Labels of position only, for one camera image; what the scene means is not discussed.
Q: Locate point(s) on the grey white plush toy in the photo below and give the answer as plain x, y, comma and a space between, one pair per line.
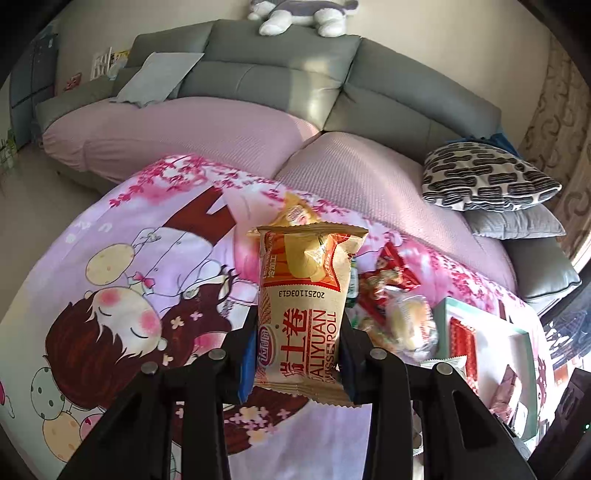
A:
286, 18

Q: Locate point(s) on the grey pillow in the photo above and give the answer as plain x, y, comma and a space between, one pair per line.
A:
517, 224

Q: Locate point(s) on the orange roll packet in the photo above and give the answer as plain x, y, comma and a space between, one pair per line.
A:
300, 332

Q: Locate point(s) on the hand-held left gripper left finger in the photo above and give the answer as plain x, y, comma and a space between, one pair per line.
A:
247, 369

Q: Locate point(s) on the pink roll packet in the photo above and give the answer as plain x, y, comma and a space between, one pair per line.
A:
505, 387

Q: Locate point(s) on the black white patterned pillow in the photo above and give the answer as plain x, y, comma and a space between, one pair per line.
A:
489, 177

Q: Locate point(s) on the grey sofa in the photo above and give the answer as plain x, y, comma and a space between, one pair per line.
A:
277, 78

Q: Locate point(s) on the printed blanket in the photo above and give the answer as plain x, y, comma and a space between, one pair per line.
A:
92, 221

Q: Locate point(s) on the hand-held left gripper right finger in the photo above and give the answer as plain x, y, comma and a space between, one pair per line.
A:
351, 364

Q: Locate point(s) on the mint green box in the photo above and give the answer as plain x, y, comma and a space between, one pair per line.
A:
489, 332

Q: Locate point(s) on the green white snack packet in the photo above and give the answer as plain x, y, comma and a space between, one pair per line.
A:
353, 286

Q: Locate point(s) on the clear waffle packet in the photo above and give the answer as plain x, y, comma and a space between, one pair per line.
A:
374, 330

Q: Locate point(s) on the patterned curtain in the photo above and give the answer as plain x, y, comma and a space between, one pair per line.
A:
558, 129

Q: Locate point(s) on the light grey cushion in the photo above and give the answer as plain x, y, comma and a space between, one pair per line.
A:
157, 78

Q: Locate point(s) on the small red item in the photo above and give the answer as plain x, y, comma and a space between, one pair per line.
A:
72, 82

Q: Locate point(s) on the red peanut packet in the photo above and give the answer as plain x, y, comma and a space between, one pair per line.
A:
388, 258

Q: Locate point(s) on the red patterned packet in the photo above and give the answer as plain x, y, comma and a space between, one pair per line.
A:
464, 346

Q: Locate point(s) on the white paper item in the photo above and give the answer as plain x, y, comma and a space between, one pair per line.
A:
108, 64

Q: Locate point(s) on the blue cloth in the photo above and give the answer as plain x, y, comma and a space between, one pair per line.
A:
501, 141

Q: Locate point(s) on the dark balcony railing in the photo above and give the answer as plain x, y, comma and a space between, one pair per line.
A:
568, 337

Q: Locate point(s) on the blue grey cabinet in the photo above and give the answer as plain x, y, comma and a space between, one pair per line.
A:
32, 83

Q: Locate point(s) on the yellow cake packet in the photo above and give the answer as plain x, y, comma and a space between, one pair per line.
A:
298, 212

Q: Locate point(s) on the pink sofa cover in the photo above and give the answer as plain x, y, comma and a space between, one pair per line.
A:
184, 129

